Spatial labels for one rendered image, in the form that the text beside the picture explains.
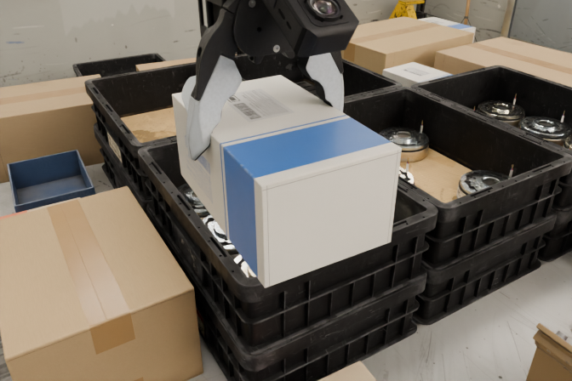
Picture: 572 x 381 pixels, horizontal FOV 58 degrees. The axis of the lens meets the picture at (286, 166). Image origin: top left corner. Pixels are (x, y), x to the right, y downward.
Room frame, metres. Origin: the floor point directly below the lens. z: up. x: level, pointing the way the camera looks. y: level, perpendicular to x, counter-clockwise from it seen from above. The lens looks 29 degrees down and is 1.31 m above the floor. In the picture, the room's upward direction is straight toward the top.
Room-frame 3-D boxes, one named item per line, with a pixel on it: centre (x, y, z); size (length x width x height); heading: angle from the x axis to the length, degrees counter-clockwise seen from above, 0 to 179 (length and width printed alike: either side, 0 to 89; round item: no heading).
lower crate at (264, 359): (0.67, 0.02, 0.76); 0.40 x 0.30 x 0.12; 31
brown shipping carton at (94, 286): (0.57, 0.29, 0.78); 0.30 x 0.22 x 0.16; 31
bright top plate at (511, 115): (1.11, -0.50, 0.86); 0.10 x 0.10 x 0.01
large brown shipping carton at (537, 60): (1.36, -0.66, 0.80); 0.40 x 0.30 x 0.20; 34
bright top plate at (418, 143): (0.95, -0.24, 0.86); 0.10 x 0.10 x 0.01
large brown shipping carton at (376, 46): (1.66, -0.35, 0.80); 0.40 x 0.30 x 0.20; 126
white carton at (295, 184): (0.41, 0.01, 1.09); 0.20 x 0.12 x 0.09; 28
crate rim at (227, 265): (0.67, 0.02, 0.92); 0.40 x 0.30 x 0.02; 31
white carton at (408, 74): (1.29, -0.37, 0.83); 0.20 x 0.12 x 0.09; 36
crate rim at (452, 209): (0.82, -0.24, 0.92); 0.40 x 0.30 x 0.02; 31
